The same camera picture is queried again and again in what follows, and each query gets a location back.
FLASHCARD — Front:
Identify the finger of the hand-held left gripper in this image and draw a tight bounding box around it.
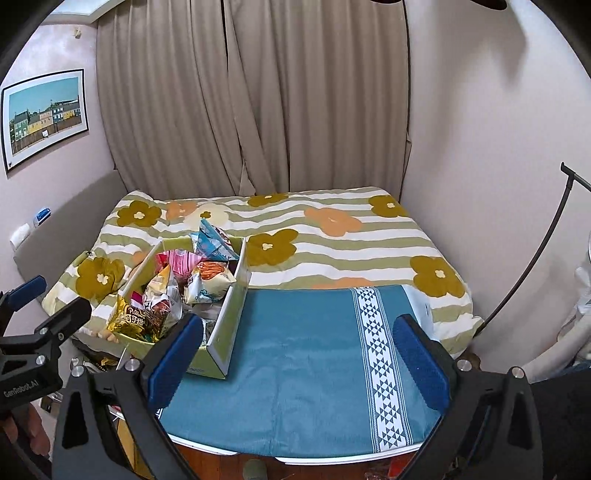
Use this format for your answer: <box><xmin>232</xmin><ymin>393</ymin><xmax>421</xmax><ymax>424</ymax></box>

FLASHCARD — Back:
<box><xmin>0</xmin><ymin>298</ymin><xmax>92</xmax><ymax>361</ymax></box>
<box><xmin>0</xmin><ymin>275</ymin><xmax>48</xmax><ymax>319</ymax></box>

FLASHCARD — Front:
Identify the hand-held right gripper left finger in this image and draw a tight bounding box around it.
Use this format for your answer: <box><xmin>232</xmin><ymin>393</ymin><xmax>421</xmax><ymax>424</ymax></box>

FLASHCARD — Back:
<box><xmin>52</xmin><ymin>314</ymin><xmax>205</xmax><ymax>480</ymax></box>

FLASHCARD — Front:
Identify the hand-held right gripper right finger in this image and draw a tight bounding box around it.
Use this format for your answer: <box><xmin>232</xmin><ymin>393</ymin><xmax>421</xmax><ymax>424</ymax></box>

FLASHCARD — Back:
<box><xmin>392</xmin><ymin>314</ymin><xmax>546</xmax><ymax>480</ymax></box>

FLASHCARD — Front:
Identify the dark brown snack packet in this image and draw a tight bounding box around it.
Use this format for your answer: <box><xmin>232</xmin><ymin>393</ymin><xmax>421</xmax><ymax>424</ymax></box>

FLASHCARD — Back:
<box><xmin>141</xmin><ymin>295</ymin><xmax>183</xmax><ymax>343</ymax></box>

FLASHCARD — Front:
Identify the gold snack packet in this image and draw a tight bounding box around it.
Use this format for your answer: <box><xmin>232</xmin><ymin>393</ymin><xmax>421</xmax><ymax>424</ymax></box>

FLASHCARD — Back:
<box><xmin>107</xmin><ymin>295</ymin><xmax>158</xmax><ymax>344</ymax></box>

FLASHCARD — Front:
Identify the green cardboard box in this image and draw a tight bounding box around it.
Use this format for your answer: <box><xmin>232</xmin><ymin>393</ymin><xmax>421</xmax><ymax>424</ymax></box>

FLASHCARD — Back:
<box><xmin>107</xmin><ymin>235</ymin><xmax>252</xmax><ymax>381</ymax></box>

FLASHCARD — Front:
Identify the yellow chip packet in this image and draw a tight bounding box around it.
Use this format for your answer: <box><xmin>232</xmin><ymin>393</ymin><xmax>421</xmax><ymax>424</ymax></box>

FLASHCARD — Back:
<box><xmin>143</xmin><ymin>264</ymin><xmax>178</xmax><ymax>301</ymax></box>

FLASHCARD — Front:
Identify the orange sticks snack packet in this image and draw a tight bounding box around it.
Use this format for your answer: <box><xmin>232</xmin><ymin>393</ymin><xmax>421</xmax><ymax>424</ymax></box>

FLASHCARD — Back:
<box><xmin>185</xmin><ymin>259</ymin><xmax>237</xmax><ymax>304</ymax></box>

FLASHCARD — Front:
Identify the pink snack packet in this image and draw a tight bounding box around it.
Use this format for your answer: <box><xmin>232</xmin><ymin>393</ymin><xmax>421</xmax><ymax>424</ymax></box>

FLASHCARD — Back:
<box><xmin>157</xmin><ymin>249</ymin><xmax>200</xmax><ymax>278</ymax></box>

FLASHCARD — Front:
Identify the white red-label snack packet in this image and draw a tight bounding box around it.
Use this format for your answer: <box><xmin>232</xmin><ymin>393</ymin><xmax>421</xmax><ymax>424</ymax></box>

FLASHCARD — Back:
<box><xmin>191</xmin><ymin>218</ymin><xmax>241</xmax><ymax>261</ymax></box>

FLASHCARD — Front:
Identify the person's left hand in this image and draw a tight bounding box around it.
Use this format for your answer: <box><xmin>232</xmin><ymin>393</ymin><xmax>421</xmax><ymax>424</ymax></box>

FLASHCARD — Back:
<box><xmin>0</xmin><ymin>401</ymin><xmax>51</xmax><ymax>464</ymax></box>

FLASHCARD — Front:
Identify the white box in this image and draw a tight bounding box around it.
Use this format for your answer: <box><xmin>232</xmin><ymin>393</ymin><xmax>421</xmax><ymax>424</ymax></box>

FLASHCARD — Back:
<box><xmin>401</xmin><ymin>285</ymin><xmax>435</xmax><ymax>344</ymax></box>

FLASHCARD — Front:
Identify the grey headboard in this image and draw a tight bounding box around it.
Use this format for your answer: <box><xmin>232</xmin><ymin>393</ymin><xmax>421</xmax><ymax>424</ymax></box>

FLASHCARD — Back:
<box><xmin>13</xmin><ymin>172</ymin><xmax>127</xmax><ymax>296</ymax></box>

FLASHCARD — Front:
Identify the teal patterned cloth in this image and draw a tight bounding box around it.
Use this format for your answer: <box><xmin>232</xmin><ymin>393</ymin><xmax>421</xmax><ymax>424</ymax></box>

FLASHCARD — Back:
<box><xmin>157</xmin><ymin>285</ymin><xmax>444</xmax><ymax>455</ymax></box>

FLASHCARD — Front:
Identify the white cloth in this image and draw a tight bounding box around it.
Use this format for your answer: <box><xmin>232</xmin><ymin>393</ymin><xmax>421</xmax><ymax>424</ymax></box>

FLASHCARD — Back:
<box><xmin>526</xmin><ymin>249</ymin><xmax>591</xmax><ymax>384</ymax></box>

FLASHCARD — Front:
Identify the floral striped blanket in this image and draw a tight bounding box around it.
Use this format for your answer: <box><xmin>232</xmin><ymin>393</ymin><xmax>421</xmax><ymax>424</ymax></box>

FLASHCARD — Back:
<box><xmin>41</xmin><ymin>186</ymin><xmax>485</xmax><ymax>358</ymax></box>

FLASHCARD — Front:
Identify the black curved stand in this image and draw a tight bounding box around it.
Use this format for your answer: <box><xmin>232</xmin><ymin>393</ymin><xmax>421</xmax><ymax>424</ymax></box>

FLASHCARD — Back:
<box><xmin>475</xmin><ymin>161</ymin><xmax>591</xmax><ymax>333</ymax></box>

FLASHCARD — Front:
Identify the beige curtain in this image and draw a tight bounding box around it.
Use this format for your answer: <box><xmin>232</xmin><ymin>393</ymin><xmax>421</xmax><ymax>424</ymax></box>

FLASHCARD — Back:
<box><xmin>95</xmin><ymin>0</ymin><xmax>411</xmax><ymax>199</ymax></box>

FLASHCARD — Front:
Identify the wall poster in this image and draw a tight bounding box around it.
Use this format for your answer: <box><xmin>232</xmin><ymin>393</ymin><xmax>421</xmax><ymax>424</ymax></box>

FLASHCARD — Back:
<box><xmin>0</xmin><ymin>68</ymin><xmax>89</xmax><ymax>175</ymax></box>

